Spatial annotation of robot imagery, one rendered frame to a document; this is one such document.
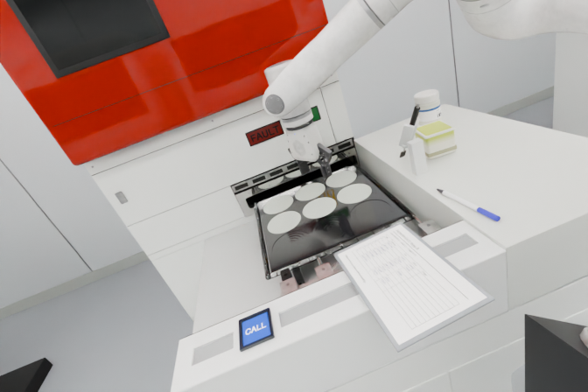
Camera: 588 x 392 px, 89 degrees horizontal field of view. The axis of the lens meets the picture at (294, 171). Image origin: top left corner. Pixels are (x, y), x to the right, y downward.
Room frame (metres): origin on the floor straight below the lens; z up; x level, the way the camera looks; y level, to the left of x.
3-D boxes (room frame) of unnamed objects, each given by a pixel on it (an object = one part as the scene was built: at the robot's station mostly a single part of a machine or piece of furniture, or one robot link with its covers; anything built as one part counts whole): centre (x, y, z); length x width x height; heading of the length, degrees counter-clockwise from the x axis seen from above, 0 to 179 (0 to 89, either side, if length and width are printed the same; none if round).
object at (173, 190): (0.94, 0.17, 1.02); 0.81 x 0.03 x 0.40; 93
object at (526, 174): (0.65, -0.42, 0.89); 0.62 x 0.35 x 0.14; 3
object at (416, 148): (0.63, -0.28, 1.03); 0.06 x 0.04 x 0.13; 3
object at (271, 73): (0.78, -0.06, 1.23); 0.09 x 0.08 x 0.13; 155
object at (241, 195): (0.93, -0.01, 0.89); 0.44 x 0.02 x 0.10; 93
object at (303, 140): (0.79, -0.06, 1.09); 0.10 x 0.07 x 0.11; 35
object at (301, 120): (0.79, -0.06, 1.15); 0.09 x 0.08 x 0.03; 35
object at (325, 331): (0.36, 0.01, 0.89); 0.55 x 0.09 x 0.14; 93
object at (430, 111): (0.87, -0.46, 1.01); 0.07 x 0.07 x 0.10
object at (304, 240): (0.73, -0.03, 0.90); 0.34 x 0.34 x 0.01; 3
